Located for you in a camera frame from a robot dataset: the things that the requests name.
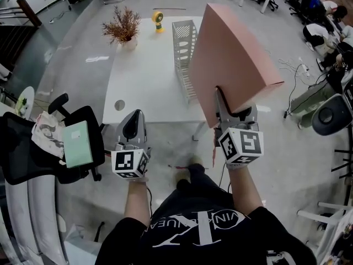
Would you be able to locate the light green cardboard box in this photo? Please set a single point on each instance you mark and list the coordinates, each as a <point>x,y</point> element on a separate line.
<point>77,143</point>

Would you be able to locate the person's black trousers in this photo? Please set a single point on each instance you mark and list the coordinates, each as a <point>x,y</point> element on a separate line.
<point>198,178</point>

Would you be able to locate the white file rack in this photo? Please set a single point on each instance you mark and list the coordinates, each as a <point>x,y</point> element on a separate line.
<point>182,51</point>

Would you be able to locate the person's black printed t-shirt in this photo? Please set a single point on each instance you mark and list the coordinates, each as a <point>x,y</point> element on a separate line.
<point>193,236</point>

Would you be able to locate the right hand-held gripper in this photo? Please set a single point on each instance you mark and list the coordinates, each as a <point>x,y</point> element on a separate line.
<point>242,143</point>

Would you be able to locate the person's left forearm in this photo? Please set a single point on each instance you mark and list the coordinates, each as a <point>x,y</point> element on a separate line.
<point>138,203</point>

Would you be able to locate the white power strip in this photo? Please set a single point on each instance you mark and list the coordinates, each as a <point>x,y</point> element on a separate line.
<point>305,70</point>

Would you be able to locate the dried plant in white pot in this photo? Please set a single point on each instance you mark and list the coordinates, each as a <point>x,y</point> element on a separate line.
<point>122,29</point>

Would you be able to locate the grey curved sofa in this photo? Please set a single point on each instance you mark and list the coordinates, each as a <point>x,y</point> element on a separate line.
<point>27,217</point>

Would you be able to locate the dark staircase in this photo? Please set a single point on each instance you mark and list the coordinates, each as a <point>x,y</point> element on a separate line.
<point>13,37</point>

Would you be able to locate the black office chair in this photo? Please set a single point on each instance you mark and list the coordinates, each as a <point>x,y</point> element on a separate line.
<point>19,148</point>

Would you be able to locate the white frame rack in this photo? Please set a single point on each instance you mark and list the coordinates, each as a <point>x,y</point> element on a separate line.
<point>331,217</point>

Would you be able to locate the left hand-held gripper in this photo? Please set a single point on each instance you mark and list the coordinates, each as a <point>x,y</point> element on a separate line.
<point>125,161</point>

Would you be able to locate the grey shell chair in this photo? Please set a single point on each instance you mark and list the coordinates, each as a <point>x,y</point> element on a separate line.
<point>331,114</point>

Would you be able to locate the person's right forearm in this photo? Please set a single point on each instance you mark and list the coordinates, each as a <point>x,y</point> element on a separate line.
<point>244,192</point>

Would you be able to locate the large pink box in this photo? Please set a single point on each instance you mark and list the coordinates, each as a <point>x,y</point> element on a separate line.
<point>229,62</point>

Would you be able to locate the small round white table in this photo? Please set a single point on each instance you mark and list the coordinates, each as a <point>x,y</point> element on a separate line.
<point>26,101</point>

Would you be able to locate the person's beige shoe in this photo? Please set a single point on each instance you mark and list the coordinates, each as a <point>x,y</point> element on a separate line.
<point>195,160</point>
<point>181,177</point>

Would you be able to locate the small yellow desk fan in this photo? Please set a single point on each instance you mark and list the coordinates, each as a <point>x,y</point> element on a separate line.
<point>158,19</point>

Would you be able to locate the printed cloth bag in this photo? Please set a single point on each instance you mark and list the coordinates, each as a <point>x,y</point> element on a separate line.
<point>47,134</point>

